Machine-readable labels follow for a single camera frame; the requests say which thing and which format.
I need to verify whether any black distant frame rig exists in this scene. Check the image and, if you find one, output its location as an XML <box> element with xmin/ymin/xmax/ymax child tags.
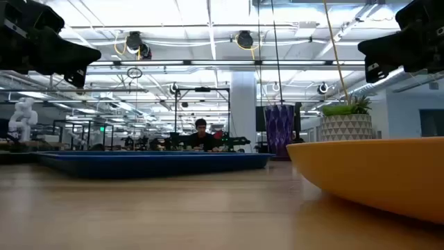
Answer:
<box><xmin>173</xmin><ymin>86</ymin><xmax>232</xmax><ymax>152</ymax></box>

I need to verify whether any blue plastic tray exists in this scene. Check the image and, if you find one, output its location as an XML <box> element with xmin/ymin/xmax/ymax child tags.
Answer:
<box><xmin>33</xmin><ymin>150</ymin><xmax>275</xmax><ymax>180</ymax></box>

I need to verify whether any yellow hanging cable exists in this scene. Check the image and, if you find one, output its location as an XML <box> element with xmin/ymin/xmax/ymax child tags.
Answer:
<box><xmin>322</xmin><ymin>0</ymin><xmax>350</xmax><ymax>105</ymax></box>

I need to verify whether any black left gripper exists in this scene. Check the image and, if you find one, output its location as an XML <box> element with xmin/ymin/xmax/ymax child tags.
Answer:
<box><xmin>0</xmin><ymin>0</ymin><xmax>103</xmax><ymax>89</ymax></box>

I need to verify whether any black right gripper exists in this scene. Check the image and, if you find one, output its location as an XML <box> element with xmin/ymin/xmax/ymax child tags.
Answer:
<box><xmin>357</xmin><ymin>0</ymin><xmax>444</xmax><ymax>85</ymax></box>

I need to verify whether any white humanoid robot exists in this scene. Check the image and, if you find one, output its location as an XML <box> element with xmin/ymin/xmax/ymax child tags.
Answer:
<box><xmin>6</xmin><ymin>97</ymin><xmax>39</xmax><ymax>144</ymax></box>

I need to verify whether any person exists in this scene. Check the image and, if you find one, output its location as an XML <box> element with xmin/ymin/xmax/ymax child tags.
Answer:
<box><xmin>188</xmin><ymin>117</ymin><xmax>221</xmax><ymax>153</ymax></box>

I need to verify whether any orange plate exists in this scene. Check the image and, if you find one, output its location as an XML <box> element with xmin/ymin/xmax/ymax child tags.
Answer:
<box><xmin>286</xmin><ymin>136</ymin><xmax>444</xmax><ymax>226</ymax></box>

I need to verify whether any succulent in triangle-patterned pot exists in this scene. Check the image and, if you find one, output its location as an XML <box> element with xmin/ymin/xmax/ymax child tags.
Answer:
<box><xmin>319</xmin><ymin>94</ymin><xmax>375</xmax><ymax>142</ymax></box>

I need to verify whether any purple faceted cup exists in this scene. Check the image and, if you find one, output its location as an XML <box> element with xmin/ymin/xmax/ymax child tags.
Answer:
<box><xmin>263</xmin><ymin>103</ymin><xmax>296</xmax><ymax>161</ymax></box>

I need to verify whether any dark wall panel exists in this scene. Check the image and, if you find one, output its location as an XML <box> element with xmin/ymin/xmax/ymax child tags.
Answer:
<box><xmin>418</xmin><ymin>108</ymin><xmax>444</xmax><ymax>138</ymax></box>

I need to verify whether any thin black hanging cable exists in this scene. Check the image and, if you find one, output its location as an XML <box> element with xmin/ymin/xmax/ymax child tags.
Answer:
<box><xmin>256</xmin><ymin>0</ymin><xmax>264</xmax><ymax>107</ymax></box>

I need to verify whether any black wall monitor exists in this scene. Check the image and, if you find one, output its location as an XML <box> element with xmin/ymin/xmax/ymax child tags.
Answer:
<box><xmin>255</xmin><ymin>106</ymin><xmax>268</xmax><ymax>133</ymax></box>

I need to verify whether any white building pillar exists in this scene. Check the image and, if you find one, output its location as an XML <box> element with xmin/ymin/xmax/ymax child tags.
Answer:
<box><xmin>230</xmin><ymin>71</ymin><xmax>258</xmax><ymax>153</ymax></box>

